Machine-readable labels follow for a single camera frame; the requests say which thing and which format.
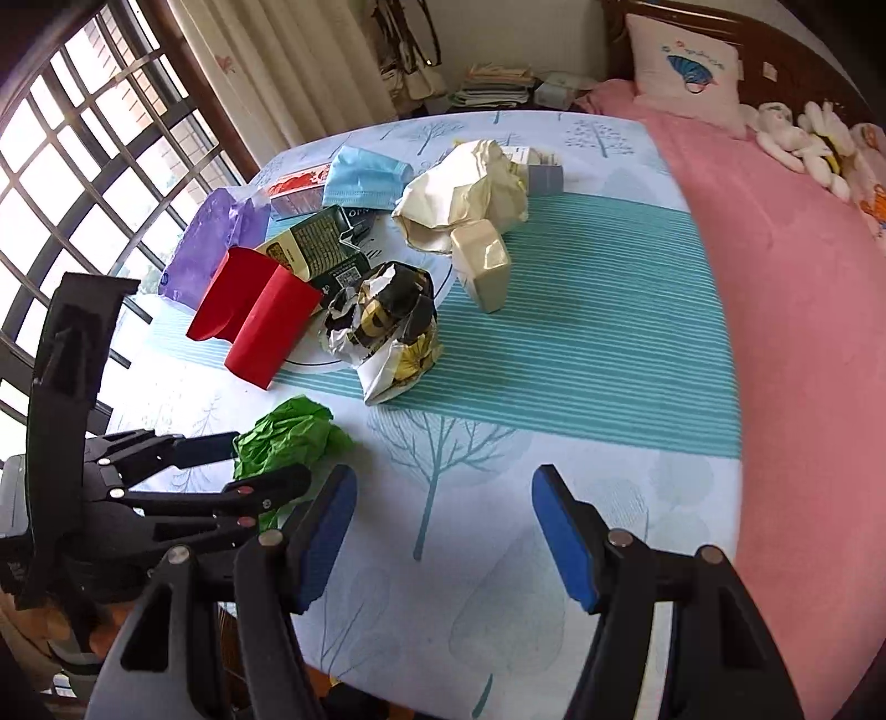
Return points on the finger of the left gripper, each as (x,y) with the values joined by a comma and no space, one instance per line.
(182,517)
(201,449)

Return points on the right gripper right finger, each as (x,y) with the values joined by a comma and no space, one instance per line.
(723,662)

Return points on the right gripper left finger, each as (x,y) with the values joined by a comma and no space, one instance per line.
(165,662)

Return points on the green paper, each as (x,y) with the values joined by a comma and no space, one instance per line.
(299,431)

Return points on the red paper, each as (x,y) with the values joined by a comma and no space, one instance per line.
(262,308)

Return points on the beige small carton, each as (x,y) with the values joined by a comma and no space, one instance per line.
(482,263)

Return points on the purple plastic bag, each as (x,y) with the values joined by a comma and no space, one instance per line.
(222,222)

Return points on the green and cream box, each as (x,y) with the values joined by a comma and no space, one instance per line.
(323,250)

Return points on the crumpled black gold wrapper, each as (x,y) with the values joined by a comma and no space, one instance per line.
(385,327)

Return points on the window metal grille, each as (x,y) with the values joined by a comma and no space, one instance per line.
(110,143)

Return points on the black small box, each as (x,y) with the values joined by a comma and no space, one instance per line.
(361,222)

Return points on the blue face mask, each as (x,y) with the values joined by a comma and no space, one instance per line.
(360,178)

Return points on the cream curtain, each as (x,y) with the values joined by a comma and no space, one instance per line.
(286,73)

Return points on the crumpled cream paper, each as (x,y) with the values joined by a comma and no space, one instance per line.
(475,181)

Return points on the white blue small box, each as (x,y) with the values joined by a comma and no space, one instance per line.
(540,172)

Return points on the hanging bags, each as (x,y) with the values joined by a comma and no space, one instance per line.
(411,76)

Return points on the stack of books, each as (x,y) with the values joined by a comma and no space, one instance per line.
(490,86)

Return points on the white plush toy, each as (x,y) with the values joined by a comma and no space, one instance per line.
(817,143)

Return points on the tissue box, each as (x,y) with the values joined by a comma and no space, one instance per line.
(559,90)

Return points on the white pillow blue print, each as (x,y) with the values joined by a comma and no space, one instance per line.
(686,74)

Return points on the dark wooden headboard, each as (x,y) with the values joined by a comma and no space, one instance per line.
(773,65)

